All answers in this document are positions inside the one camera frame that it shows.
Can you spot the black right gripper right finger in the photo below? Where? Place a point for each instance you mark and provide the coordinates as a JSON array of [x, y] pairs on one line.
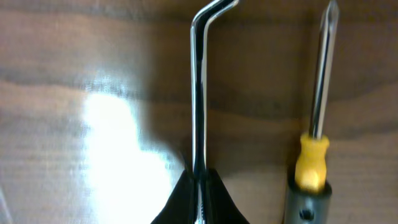
[[220, 207]]

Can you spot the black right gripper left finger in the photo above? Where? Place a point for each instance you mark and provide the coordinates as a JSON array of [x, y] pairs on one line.
[[179, 207]]

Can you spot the black yellow slim screwdriver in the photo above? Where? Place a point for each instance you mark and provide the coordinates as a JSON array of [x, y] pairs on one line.
[[308, 194]]

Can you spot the chrome double-ended wrench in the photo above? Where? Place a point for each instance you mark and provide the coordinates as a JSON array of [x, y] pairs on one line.
[[198, 46]]

